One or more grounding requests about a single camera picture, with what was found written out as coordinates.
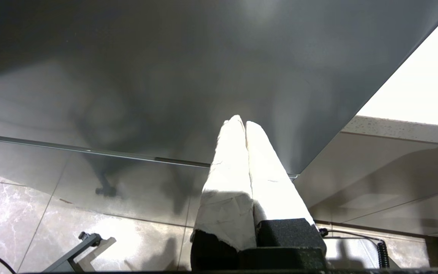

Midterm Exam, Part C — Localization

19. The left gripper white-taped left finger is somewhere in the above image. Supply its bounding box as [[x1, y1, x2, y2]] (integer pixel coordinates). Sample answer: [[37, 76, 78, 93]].
[[190, 115, 258, 271]]

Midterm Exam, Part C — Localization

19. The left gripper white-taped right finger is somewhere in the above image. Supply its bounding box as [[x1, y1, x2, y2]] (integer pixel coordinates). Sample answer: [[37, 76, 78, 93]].
[[245, 121, 327, 252]]

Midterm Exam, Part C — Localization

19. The beige base cabinet front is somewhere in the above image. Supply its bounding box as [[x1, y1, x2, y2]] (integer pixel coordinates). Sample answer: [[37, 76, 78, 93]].
[[294, 131, 438, 238]]

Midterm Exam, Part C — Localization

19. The grey glossy cabinet door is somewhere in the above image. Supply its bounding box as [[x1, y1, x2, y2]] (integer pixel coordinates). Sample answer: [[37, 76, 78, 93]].
[[0, 0, 438, 229]]

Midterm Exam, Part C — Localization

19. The black coiled cable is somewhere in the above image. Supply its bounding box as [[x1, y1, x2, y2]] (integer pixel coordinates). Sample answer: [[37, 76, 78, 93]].
[[319, 228, 391, 269]]

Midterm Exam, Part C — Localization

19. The dark metal bracket bar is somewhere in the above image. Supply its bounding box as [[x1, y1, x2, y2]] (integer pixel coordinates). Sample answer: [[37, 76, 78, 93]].
[[42, 231, 117, 273]]

